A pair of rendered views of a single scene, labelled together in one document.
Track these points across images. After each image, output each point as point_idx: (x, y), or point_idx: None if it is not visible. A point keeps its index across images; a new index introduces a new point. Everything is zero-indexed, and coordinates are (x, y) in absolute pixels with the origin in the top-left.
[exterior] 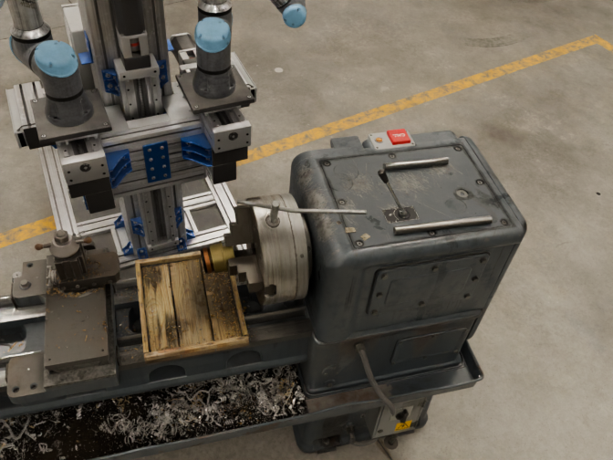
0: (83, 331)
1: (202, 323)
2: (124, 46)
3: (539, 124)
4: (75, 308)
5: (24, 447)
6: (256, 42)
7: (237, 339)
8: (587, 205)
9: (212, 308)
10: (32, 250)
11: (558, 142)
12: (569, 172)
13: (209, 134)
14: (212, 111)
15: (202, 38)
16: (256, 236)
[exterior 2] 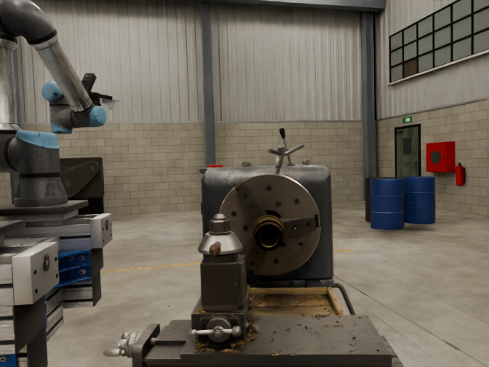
0: (325, 328)
1: (303, 309)
2: None
3: (94, 307)
4: (279, 333)
5: None
6: None
7: (332, 290)
8: (174, 311)
9: (284, 304)
10: None
11: (117, 306)
12: (143, 309)
13: (79, 238)
14: (67, 216)
15: (43, 135)
16: (279, 191)
